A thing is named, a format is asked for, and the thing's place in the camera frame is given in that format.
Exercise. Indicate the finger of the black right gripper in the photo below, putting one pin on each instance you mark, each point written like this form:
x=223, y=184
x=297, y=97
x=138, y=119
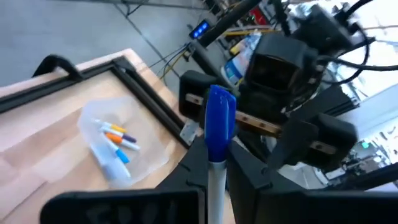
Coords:
x=323, y=140
x=196, y=93

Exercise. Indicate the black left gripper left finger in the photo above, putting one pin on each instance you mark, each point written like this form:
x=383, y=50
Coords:
x=140, y=208

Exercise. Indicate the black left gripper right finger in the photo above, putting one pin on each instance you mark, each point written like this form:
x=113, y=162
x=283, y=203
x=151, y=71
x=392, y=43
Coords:
x=295, y=208

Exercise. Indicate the light blue cap thin marker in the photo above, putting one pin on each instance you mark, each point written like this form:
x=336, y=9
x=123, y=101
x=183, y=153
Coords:
x=123, y=156

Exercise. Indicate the purple cap thin marker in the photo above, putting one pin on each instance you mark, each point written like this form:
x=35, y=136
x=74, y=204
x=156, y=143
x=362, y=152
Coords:
x=129, y=138

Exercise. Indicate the orange cap thin marker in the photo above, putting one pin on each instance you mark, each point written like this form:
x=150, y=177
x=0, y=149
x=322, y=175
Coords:
x=113, y=137

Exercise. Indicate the yellow cap thin marker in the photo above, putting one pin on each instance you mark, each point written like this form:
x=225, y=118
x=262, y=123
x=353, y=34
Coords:
x=118, y=128

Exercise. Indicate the black aluminium extrusion bar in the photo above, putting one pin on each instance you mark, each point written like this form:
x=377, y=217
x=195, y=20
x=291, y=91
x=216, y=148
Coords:
x=323, y=102

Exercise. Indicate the white blue wipes canister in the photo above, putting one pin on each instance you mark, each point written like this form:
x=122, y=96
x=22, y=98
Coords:
x=239, y=62

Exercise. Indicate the clear plastic bin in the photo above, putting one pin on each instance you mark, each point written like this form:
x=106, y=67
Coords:
x=146, y=155

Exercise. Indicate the small blue lit device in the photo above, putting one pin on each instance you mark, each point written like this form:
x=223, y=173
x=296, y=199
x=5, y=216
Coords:
x=200, y=29

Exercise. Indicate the black pole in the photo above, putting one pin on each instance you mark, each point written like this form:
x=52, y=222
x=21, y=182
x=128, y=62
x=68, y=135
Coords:
x=230, y=18

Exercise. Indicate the silver metal bracket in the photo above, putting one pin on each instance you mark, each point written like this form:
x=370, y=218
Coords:
x=188, y=132

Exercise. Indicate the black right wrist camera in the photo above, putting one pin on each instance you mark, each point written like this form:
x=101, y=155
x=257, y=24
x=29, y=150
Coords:
x=280, y=62

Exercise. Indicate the black aluminium table frame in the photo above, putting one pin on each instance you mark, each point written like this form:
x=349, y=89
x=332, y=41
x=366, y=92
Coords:
x=140, y=90

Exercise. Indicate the black clamp bracket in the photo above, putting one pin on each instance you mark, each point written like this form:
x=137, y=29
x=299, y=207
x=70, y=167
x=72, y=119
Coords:
x=59, y=63

